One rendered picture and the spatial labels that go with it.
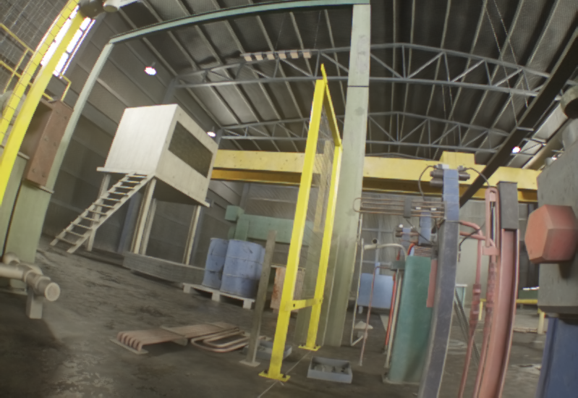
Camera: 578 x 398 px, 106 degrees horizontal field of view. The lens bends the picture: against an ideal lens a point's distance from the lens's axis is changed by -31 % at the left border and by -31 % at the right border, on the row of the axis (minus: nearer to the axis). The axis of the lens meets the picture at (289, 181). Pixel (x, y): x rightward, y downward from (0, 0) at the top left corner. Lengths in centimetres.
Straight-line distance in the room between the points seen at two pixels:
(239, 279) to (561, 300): 481
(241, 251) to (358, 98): 293
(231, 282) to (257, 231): 697
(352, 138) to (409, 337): 206
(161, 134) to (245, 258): 574
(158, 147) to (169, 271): 471
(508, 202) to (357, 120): 244
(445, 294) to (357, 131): 224
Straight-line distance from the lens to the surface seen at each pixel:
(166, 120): 984
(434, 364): 143
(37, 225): 241
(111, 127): 1357
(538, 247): 25
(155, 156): 941
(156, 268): 597
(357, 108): 341
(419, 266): 195
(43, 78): 138
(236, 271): 495
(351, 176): 306
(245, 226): 1192
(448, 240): 142
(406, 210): 134
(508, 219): 110
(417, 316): 195
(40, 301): 191
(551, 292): 29
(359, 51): 393
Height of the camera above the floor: 55
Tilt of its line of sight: 18 degrees up
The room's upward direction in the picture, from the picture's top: 10 degrees clockwise
